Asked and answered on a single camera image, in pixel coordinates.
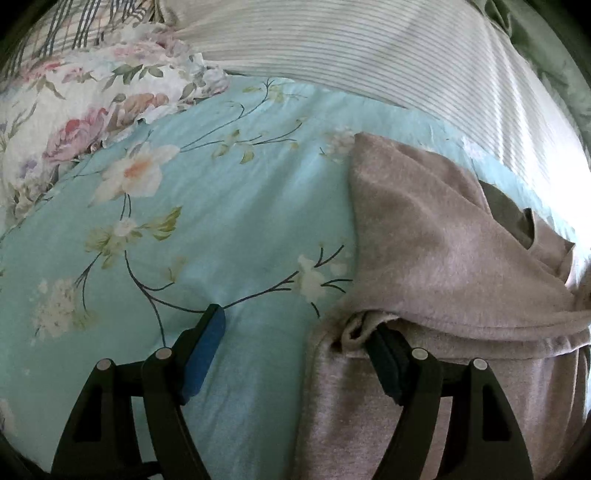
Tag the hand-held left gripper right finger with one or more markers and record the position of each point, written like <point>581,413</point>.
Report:
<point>387,364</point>

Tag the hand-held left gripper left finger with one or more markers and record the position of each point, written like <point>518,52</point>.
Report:
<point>205,345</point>

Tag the grey small garment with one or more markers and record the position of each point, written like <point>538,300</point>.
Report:
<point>425,258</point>

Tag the teal floral bed sheet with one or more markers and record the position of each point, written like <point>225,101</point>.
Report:
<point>221,207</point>

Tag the floral white pillow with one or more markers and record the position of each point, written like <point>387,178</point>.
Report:
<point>83,115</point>

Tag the white striped blanket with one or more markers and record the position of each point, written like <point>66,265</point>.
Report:
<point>415,60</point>

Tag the blue striped pillow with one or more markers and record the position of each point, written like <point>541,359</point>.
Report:
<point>69,27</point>

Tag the green cloth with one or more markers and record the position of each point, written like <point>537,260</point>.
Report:
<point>549,50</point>

